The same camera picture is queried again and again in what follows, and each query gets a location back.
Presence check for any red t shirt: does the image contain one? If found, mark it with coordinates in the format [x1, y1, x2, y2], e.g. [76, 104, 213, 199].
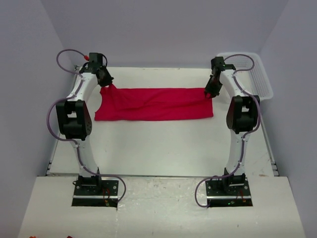
[95, 84, 213, 121]

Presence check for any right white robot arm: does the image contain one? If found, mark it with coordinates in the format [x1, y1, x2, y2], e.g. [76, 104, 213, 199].
[204, 56, 261, 187]

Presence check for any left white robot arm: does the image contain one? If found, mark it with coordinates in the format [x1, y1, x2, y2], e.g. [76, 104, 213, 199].
[55, 53, 113, 186]

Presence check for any white plastic basket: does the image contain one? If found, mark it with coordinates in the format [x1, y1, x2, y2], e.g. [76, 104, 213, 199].
[216, 52, 273, 101]

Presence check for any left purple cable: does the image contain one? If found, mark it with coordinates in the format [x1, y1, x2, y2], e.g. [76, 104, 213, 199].
[47, 49, 127, 205]

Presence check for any purple cable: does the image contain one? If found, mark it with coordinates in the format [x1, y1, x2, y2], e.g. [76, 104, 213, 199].
[194, 54, 261, 209]
[47, 49, 127, 205]

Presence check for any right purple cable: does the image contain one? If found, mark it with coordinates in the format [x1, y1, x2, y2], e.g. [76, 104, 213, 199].
[194, 54, 261, 209]

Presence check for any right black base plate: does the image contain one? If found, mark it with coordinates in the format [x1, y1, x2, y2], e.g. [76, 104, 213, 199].
[205, 178, 253, 208]

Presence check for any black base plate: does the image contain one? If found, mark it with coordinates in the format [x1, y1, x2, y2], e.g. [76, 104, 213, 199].
[71, 180, 119, 208]
[205, 178, 253, 208]

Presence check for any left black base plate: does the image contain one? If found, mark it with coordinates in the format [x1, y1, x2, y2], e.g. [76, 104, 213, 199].
[71, 180, 119, 208]

